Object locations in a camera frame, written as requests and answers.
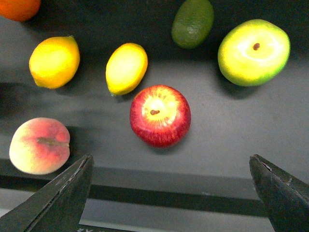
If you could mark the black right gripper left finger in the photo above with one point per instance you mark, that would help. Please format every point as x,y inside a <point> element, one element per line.
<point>58,206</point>

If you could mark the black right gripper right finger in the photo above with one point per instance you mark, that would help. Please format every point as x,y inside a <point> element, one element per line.
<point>285,197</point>

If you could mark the yellow lemon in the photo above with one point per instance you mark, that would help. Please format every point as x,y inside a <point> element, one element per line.
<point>54,62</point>
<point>126,68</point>

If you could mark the black metal shelf rack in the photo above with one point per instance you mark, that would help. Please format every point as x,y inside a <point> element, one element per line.
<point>208,170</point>

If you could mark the pink white peach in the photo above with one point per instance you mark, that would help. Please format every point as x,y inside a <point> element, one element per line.
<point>40,146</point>

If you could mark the shiny red apple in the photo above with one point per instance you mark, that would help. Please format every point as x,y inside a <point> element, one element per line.
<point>160,116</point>

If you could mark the bright green apple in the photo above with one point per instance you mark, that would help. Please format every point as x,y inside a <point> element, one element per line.
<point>253,53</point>

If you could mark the green avocado right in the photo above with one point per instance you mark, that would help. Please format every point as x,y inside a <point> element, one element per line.
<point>192,23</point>

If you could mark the large orange front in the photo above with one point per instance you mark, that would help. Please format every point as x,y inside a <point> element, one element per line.
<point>19,10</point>

